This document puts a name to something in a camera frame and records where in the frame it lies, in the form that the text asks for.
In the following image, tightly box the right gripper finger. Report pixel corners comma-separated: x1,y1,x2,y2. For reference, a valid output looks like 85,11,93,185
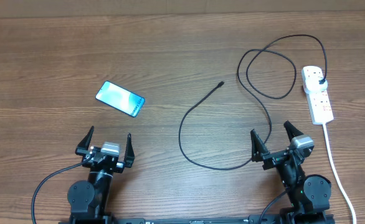
250,129,270,162
283,121,303,141

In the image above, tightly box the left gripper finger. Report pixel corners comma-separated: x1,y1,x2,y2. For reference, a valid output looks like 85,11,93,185
123,133,135,168
76,126,94,150

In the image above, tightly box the Samsung Galaxy smartphone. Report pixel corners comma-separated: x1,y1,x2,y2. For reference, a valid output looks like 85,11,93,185
95,81,145,118

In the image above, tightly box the black USB charging cable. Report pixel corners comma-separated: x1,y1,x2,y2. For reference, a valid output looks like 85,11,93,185
178,34,328,171

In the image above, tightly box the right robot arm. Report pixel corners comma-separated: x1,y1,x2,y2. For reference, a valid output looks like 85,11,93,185
248,121,335,223

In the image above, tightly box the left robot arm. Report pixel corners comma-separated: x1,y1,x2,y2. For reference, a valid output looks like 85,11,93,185
67,127,135,223

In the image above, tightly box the white charger plug adapter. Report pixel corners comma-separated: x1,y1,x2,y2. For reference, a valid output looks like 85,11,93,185
303,78,328,94

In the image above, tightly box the white power strip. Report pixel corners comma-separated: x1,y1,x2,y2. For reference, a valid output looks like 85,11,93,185
301,66,334,125

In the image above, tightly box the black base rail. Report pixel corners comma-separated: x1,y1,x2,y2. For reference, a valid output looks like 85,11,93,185
59,214,335,224

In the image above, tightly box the white power strip cord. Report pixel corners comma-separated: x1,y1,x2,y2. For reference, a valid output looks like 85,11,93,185
321,123,358,224

